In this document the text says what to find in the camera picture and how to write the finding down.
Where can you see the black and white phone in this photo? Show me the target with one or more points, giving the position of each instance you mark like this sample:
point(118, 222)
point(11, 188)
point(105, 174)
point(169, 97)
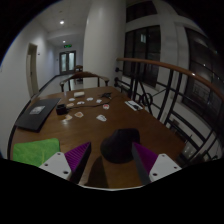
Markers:
point(133, 105)

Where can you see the round ceiling light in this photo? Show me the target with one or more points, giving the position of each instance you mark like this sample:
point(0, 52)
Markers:
point(62, 22)
point(64, 42)

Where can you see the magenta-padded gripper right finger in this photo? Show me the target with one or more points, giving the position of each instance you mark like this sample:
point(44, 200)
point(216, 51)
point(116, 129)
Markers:
point(163, 165)

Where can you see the glass double door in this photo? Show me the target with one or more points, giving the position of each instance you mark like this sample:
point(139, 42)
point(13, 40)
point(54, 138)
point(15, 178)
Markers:
point(67, 62)

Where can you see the wooden armchair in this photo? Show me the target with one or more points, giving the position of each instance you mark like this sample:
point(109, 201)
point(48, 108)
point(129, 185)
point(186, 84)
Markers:
point(85, 75)

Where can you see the distant wooden chair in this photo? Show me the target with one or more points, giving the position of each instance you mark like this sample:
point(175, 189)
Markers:
point(79, 68)

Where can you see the small white sticker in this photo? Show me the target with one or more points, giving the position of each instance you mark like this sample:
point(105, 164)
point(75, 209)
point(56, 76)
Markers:
point(90, 98)
point(80, 102)
point(71, 99)
point(99, 100)

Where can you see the small black adapter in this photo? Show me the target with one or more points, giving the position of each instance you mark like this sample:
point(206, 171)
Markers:
point(106, 95)

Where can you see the pale side door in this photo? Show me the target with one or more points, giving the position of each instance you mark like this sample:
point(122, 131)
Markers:
point(32, 71)

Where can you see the black computer mouse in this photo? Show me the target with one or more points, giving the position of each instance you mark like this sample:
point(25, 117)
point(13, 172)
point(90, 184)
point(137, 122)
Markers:
point(120, 145)

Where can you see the tall dark window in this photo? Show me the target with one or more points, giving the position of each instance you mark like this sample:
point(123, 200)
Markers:
point(146, 56)

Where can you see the small tan sticker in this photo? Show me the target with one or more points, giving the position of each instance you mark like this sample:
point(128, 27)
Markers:
point(70, 105)

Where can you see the green mouse pad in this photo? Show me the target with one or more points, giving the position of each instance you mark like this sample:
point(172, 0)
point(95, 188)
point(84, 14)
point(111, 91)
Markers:
point(33, 151)

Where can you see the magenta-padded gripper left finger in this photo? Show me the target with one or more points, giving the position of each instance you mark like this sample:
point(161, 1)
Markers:
point(58, 163)

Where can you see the white angular sticker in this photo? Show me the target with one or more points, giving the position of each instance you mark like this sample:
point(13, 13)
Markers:
point(101, 117)

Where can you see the small dark transom window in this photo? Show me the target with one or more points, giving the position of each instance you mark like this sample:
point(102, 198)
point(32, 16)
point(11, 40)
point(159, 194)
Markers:
point(141, 11)

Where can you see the red and white sticker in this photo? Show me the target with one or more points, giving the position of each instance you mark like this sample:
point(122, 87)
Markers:
point(106, 106)

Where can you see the green exit sign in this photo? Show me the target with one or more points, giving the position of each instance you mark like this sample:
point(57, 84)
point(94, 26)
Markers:
point(67, 46)

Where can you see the orange and white sticker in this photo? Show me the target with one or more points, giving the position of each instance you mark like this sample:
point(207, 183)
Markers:
point(79, 114)

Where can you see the pale tan sticker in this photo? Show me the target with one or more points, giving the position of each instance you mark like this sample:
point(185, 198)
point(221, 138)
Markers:
point(68, 117)

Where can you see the small white flat box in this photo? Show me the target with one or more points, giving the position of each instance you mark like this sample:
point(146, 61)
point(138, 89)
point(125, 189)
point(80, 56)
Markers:
point(79, 94)

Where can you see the black railing with wooden handrail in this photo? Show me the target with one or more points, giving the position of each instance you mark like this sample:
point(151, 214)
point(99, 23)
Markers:
point(166, 66)

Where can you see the black closed laptop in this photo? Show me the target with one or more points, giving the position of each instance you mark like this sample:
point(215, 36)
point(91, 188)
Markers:
point(36, 115)

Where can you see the large dark grid window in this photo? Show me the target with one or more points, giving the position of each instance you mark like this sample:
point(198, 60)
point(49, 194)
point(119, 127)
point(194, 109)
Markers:
point(203, 53)

